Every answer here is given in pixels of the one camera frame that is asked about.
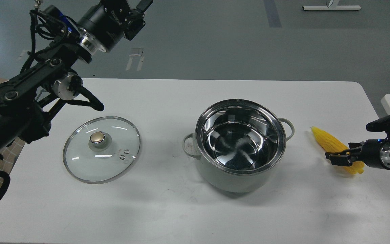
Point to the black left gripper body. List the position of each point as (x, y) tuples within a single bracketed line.
[(101, 28)]

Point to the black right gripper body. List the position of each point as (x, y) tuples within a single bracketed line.
[(376, 153)]

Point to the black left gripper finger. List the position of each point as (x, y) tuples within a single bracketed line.
[(133, 27), (141, 7)]

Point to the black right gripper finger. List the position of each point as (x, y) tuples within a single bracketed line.
[(343, 158), (355, 147)]

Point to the yellow corn cob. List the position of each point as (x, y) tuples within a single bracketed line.
[(330, 144)]

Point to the glass pot lid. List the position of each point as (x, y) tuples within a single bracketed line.
[(101, 150)]

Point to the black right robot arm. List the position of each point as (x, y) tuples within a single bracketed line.
[(380, 125)]

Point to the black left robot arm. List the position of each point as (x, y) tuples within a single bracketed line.
[(30, 100)]

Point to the grey steel cooking pot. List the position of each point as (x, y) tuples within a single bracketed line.
[(237, 143)]

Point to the white table leg base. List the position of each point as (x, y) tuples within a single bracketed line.
[(331, 5)]

